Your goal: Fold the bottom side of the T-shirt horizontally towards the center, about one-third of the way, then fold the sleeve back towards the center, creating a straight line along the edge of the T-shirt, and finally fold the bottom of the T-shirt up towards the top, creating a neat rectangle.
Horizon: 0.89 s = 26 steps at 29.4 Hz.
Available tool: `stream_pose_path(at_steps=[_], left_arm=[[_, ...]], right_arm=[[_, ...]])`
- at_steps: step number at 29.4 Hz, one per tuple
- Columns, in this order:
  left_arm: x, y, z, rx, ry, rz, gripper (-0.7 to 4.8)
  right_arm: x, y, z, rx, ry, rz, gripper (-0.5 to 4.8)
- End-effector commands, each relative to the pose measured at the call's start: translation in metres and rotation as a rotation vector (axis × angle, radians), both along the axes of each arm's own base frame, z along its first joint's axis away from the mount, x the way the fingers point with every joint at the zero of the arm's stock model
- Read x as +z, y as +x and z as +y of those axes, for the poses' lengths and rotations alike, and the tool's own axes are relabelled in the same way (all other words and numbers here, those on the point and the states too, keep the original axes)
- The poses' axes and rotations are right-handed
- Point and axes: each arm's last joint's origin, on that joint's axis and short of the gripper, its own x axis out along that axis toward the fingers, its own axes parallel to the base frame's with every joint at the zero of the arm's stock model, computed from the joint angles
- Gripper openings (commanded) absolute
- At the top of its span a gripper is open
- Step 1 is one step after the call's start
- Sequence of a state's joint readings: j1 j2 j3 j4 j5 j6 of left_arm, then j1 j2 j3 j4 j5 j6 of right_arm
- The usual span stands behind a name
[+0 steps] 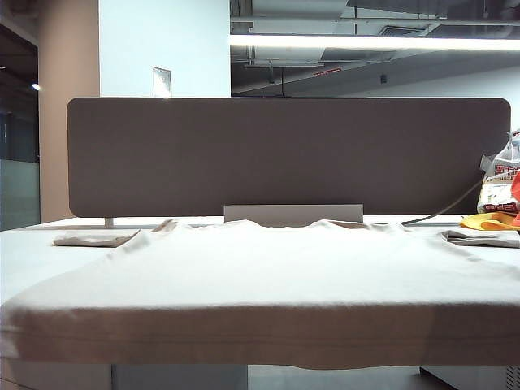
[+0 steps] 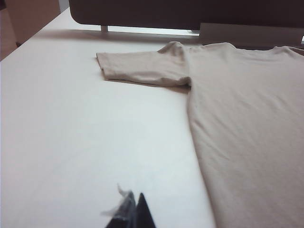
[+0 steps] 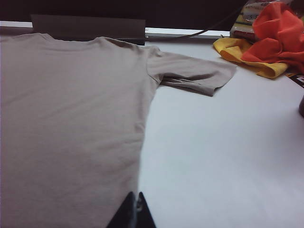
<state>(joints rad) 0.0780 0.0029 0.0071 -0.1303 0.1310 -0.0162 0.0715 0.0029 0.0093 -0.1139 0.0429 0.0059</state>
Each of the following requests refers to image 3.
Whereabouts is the orange cloth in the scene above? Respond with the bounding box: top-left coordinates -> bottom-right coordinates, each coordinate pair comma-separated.
241,2 -> 304,74

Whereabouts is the dark grey box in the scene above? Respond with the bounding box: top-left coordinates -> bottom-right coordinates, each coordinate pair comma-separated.
30,14 -> 146,46

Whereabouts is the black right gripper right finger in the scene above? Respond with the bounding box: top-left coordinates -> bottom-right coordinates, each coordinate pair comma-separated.
138,191 -> 158,228

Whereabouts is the yellow cloth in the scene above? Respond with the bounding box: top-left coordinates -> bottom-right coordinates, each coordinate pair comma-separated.
212,37 -> 289,79

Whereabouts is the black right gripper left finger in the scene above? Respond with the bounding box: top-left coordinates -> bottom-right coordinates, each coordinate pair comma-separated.
111,191 -> 138,228

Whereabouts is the clear printed snack bag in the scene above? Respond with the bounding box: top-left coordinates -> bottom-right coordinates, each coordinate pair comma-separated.
229,0 -> 281,40

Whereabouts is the black printed package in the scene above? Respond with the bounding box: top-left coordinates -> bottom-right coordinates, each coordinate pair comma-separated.
286,73 -> 304,90

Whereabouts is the grey power cable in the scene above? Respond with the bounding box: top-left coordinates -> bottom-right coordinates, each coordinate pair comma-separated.
185,9 -> 245,38

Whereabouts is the beige T-shirt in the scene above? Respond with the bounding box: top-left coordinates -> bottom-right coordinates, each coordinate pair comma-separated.
0,32 -> 238,228

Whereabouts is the grey fabric desk partition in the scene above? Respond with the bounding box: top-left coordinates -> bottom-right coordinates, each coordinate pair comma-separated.
0,0 -> 249,32

